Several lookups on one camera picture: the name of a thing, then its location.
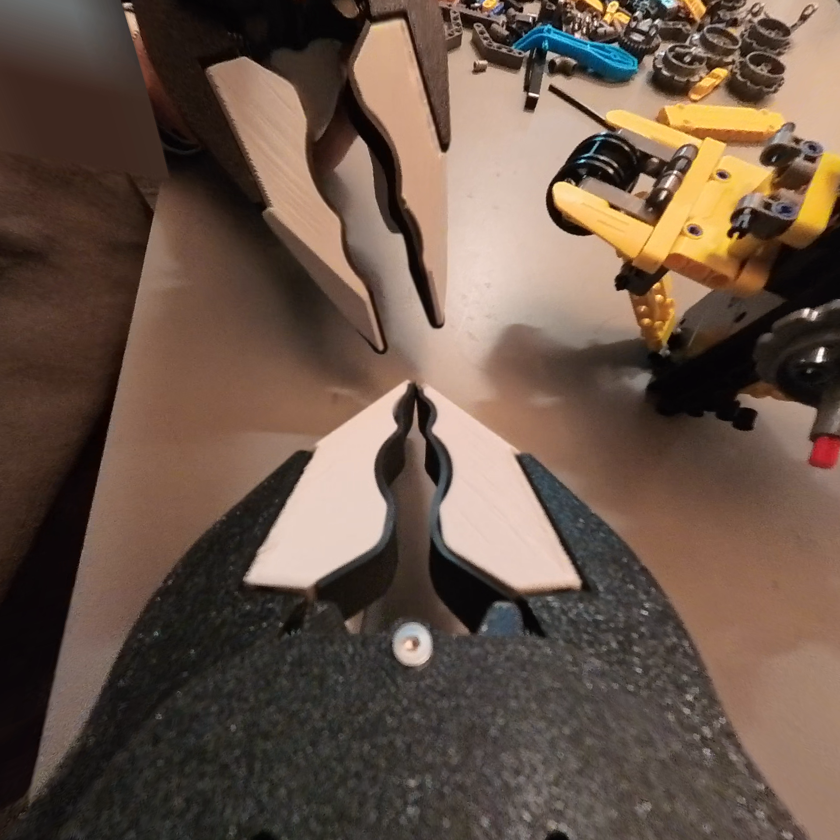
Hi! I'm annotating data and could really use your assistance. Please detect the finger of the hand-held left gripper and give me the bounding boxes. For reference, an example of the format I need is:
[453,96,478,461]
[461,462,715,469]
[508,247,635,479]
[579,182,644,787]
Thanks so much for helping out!
[348,13,450,329]
[205,54,388,355]

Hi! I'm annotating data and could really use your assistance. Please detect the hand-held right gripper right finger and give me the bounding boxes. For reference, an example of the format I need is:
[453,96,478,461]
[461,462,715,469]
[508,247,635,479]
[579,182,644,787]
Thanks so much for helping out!
[416,382,585,601]

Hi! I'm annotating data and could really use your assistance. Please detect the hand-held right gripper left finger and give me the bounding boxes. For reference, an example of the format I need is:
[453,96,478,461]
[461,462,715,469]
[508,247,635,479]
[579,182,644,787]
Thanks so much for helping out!
[243,379,421,599]

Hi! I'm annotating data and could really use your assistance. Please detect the yellow toy brick vehicle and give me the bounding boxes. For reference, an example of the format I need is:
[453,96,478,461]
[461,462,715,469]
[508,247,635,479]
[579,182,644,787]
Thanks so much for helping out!
[548,121,840,470]

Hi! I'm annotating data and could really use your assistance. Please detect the grey toy gear wheel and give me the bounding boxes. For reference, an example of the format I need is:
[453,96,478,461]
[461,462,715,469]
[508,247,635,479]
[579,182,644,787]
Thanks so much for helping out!
[755,308,840,401]

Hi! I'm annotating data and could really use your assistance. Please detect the grey toy axle red tip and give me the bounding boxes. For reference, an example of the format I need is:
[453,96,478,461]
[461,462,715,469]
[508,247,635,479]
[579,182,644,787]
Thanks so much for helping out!
[806,387,840,468]

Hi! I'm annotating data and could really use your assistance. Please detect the pile of loose toy parts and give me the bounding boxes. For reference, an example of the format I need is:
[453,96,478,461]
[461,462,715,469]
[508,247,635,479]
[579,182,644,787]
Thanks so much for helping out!
[441,0,821,73]

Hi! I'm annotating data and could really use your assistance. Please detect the black toy beam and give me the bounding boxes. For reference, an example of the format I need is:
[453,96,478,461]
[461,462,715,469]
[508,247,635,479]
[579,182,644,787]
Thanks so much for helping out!
[523,47,551,111]

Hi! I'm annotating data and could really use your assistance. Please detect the blue curved toy piece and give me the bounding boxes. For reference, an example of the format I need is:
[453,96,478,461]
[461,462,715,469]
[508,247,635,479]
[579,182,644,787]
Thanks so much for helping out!
[512,25,641,83]

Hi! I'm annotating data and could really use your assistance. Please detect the thin black toy axle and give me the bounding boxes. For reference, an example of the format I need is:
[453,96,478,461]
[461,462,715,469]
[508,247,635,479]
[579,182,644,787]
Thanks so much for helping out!
[548,84,618,127]

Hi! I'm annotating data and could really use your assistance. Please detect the person's tan pants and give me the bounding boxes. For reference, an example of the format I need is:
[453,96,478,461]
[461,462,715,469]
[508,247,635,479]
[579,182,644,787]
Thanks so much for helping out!
[0,152,155,592]

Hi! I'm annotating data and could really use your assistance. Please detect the small yellow curved piece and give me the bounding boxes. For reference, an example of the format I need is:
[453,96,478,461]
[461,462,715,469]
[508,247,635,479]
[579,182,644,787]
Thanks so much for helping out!
[688,67,731,101]

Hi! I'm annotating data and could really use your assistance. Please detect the heap of black toy wheels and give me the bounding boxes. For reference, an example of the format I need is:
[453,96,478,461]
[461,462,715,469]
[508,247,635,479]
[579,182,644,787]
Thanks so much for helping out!
[620,13,798,106]

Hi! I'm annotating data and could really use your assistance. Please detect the yellow toy panel piece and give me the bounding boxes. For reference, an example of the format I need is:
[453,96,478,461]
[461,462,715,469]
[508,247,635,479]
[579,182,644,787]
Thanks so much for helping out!
[658,103,786,143]

